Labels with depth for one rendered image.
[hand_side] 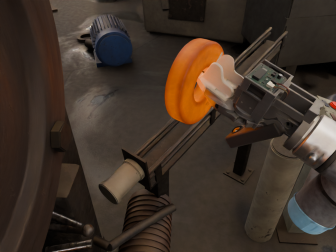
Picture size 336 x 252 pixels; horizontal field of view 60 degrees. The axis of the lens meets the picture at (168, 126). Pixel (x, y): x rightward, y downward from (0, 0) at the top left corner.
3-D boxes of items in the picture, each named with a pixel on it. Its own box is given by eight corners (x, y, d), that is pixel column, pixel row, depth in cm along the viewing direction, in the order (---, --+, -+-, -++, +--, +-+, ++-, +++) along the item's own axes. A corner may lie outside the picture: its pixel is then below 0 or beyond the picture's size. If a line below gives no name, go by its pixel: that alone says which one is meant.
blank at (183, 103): (183, 129, 60) (196, 136, 58) (151, 98, 46) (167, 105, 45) (217, 66, 62) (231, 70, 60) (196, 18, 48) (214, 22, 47)
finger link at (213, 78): (200, 44, 48) (247, 74, 46) (191, 72, 53) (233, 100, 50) (190, 51, 47) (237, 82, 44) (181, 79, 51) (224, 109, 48)
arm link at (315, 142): (322, 149, 49) (306, 179, 44) (298, 133, 50) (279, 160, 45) (353, 120, 43) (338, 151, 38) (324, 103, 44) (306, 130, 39)
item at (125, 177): (101, 195, 67) (95, 180, 63) (128, 169, 72) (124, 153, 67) (119, 209, 64) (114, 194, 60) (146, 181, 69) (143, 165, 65)
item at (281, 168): (246, 242, 125) (275, 158, 92) (242, 217, 134) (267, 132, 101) (274, 243, 125) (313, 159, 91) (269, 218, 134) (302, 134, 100)
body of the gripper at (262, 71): (262, 56, 47) (331, 97, 43) (241, 94, 53) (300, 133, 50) (239, 75, 42) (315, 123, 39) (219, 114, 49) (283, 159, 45)
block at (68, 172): (43, 263, 62) (2, 194, 47) (56, 229, 68) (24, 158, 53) (93, 266, 62) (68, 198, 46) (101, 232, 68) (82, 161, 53)
